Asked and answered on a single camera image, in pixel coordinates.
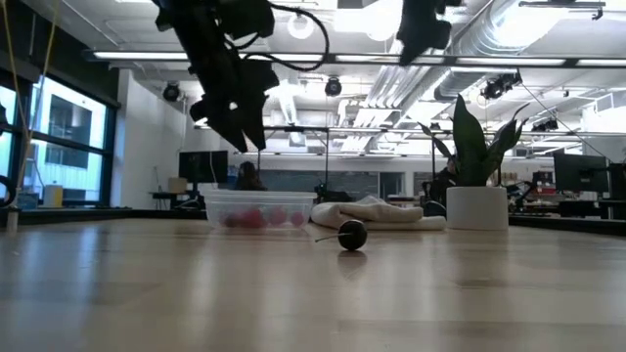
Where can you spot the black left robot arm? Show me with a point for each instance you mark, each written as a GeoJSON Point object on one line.
{"type": "Point", "coordinates": [186, 10]}

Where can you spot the white and yellow bin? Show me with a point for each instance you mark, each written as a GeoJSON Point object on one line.
{"type": "Point", "coordinates": [53, 195]}

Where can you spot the black overhead beam with lights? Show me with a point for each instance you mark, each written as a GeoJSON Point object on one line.
{"type": "Point", "coordinates": [569, 62]}

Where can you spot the black ceiling spot lamp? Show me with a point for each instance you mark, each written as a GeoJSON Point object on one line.
{"type": "Point", "coordinates": [171, 92]}
{"type": "Point", "coordinates": [333, 86]}

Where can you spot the cardboard box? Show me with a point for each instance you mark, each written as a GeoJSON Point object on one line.
{"type": "Point", "coordinates": [177, 185]}

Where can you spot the black pole stand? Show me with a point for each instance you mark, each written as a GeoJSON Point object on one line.
{"type": "Point", "coordinates": [326, 161]}

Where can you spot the dark cherry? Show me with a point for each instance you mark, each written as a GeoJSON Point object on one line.
{"type": "Point", "coordinates": [353, 235]}

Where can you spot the round white ceiling lamp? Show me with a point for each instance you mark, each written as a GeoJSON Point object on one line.
{"type": "Point", "coordinates": [300, 25]}

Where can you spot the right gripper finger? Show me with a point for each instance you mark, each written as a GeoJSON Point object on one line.
{"type": "Point", "coordinates": [408, 44]}
{"type": "Point", "coordinates": [435, 35]}

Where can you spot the bright red strawberry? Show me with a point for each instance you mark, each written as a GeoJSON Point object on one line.
{"type": "Point", "coordinates": [254, 218]}

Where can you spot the small red round fruit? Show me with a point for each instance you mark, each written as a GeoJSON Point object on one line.
{"type": "Point", "coordinates": [297, 218]}

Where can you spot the white folded towel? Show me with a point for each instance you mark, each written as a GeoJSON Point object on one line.
{"type": "Point", "coordinates": [371, 212]}

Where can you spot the green plant with white pot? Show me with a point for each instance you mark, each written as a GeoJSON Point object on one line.
{"type": "Point", "coordinates": [477, 207]}

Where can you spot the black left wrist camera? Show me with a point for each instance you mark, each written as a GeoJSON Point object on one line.
{"type": "Point", "coordinates": [247, 19]}

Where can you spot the clear plastic tupperware container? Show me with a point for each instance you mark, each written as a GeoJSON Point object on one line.
{"type": "Point", "coordinates": [259, 200]}

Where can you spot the pink round fruit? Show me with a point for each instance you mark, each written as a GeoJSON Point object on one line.
{"type": "Point", "coordinates": [277, 216]}

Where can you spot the black computer monitor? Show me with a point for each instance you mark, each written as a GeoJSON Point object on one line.
{"type": "Point", "coordinates": [203, 166]}
{"type": "Point", "coordinates": [581, 172]}

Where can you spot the black ceiling camera rig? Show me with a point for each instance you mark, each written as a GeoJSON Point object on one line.
{"type": "Point", "coordinates": [499, 85]}

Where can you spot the silver ceiling duct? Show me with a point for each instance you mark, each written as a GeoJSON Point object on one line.
{"type": "Point", "coordinates": [469, 44]}

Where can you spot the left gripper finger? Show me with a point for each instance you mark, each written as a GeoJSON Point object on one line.
{"type": "Point", "coordinates": [230, 124]}
{"type": "Point", "coordinates": [256, 122]}

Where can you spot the person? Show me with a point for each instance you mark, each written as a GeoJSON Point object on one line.
{"type": "Point", "coordinates": [249, 178]}
{"type": "Point", "coordinates": [441, 185]}

